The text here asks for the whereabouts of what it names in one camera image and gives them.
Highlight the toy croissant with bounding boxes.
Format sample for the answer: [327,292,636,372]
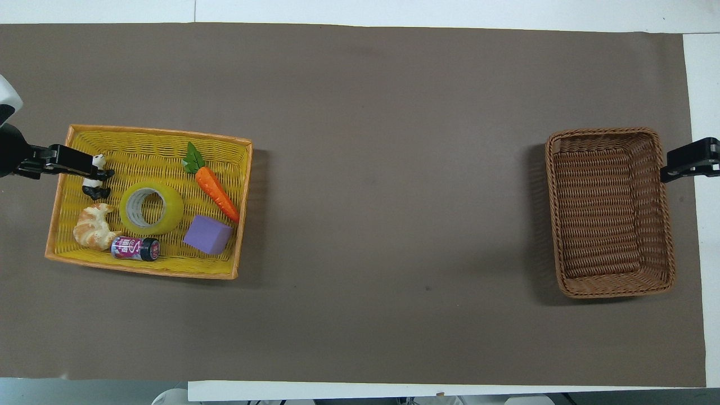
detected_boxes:
[73,203,123,251]

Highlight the orange toy carrot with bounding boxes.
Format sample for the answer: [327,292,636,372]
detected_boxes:
[181,141,241,223]

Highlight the small pink can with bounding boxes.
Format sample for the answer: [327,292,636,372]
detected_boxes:
[110,236,161,262]

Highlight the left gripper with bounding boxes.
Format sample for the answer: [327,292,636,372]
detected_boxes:
[0,123,52,181]

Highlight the yellow tape roll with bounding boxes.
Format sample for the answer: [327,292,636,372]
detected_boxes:
[119,181,185,236]

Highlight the purple foam block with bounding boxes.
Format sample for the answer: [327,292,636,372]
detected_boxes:
[182,215,234,255]

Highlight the yellow wicker basket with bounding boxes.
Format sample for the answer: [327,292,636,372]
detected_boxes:
[44,124,253,280]

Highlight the brown wicker basket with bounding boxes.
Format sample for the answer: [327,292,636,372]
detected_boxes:
[544,127,676,299]

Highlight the panda figurine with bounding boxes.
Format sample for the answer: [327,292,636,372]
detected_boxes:
[82,154,116,201]

